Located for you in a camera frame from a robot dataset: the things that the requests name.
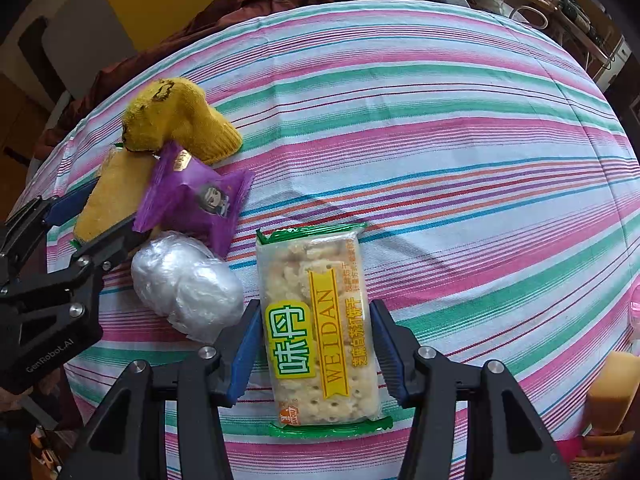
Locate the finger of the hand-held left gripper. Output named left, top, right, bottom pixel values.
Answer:
left=0, top=180, right=101, bottom=281
left=0, top=217, right=151, bottom=312

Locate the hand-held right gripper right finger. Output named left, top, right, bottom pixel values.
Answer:
left=369, top=299, right=573, bottom=480

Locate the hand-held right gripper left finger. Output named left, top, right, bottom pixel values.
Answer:
left=60, top=299, right=263, bottom=480

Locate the yellow sponge block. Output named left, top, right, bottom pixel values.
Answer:
left=70, top=146, right=163, bottom=248

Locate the green-edged cracker packet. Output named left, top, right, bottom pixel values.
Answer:
left=255, top=224, right=393, bottom=438

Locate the white plastic bag ball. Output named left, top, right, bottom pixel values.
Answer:
left=131, top=230, right=246, bottom=341

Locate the purple snack packet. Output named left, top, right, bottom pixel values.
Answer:
left=132, top=141, right=256, bottom=257

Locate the yellow knitted sock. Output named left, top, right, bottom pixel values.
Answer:
left=121, top=77, right=244, bottom=165

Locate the wooden wardrobe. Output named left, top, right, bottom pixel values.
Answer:
left=0, top=70, right=56, bottom=211

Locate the grey yellow blue sofa chair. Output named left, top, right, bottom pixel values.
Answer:
left=15, top=0, right=473, bottom=126

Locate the orange sponge piece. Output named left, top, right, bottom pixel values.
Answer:
left=585, top=350, right=640, bottom=436

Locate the pink translucent plastic item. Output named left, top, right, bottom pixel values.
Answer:
left=625, top=280, right=640, bottom=346

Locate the white cable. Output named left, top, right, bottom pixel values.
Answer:
left=502, top=4, right=548, bottom=28

